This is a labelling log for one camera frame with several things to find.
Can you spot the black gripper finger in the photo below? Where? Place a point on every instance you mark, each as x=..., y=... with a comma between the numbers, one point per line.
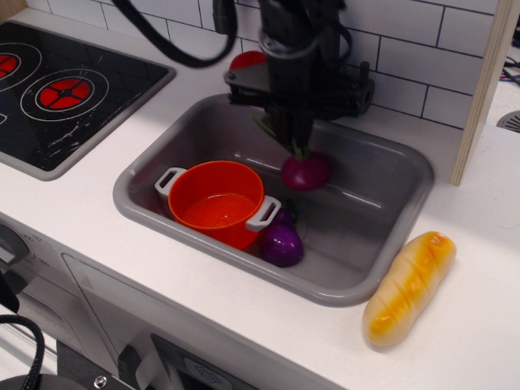
x=280, y=121
x=302, y=129

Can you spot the light wooden side panel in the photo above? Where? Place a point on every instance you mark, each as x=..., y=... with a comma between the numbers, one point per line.
x=502, y=30

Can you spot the black toy stove top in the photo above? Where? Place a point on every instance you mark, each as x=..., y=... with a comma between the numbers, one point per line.
x=60, y=97

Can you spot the grey plastic sink basin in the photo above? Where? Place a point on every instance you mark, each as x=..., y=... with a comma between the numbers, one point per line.
x=351, y=229

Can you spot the purple toy eggplant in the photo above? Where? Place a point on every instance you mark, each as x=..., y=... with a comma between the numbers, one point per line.
x=279, y=243

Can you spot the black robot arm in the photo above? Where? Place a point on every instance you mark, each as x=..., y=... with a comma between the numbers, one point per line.
x=290, y=27

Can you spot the toy bread loaf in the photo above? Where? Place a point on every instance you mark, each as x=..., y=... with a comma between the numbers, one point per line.
x=405, y=291

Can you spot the red toy tomato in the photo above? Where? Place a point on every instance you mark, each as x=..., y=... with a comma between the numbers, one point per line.
x=247, y=59

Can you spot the grey oven knob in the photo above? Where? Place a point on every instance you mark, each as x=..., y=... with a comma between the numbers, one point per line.
x=13, y=248

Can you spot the purple toy beet green leaves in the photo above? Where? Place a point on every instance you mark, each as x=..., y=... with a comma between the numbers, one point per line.
x=302, y=170

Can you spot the white toy kitchen front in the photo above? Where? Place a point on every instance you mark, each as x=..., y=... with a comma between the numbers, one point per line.
x=145, y=291

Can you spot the dark grey toy faucet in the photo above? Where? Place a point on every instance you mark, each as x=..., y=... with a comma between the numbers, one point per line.
x=347, y=92

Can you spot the orange toy pot grey handles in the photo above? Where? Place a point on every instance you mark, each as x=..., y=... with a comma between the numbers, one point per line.
x=223, y=200

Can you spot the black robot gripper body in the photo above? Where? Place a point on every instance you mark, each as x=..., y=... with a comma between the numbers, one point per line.
x=290, y=82

